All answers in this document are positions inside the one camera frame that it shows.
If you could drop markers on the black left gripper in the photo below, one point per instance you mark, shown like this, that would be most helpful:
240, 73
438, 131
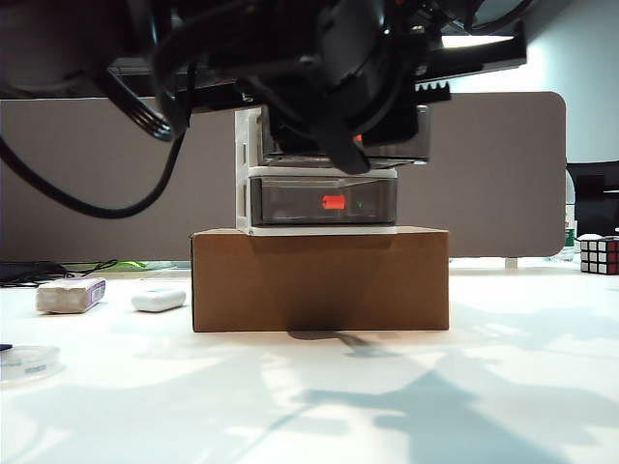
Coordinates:
358, 63

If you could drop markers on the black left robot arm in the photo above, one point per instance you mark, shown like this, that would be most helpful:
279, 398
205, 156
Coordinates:
48, 38

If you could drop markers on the grey-brown desk partition panel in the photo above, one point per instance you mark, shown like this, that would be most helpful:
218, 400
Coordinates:
483, 183

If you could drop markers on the long ceiling light strip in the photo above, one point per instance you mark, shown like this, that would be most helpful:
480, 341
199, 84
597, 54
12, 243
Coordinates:
483, 42

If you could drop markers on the brown cardboard box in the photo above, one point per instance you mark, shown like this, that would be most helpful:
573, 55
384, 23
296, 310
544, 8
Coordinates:
314, 280

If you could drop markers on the white partition foot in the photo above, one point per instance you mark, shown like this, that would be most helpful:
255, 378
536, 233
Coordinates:
511, 263

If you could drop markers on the clear plastic bottle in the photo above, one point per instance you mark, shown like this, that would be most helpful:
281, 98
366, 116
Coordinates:
570, 237

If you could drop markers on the black office chair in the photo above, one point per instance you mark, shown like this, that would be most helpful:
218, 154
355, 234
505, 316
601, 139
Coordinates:
597, 203

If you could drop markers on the rubik's cube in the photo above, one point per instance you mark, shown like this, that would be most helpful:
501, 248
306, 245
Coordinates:
599, 256

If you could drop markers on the white oval plastic case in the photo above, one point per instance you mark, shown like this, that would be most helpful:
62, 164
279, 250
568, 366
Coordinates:
157, 302

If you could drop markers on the white and purple eraser block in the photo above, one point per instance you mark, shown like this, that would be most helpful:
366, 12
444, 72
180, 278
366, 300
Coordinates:
67, 297

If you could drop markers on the dark blue flat item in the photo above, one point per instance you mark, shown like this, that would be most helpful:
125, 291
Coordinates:
5, 346

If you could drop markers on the white plastic drawer cabinet frame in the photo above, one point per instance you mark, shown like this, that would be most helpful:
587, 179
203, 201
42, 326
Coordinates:
242, 193

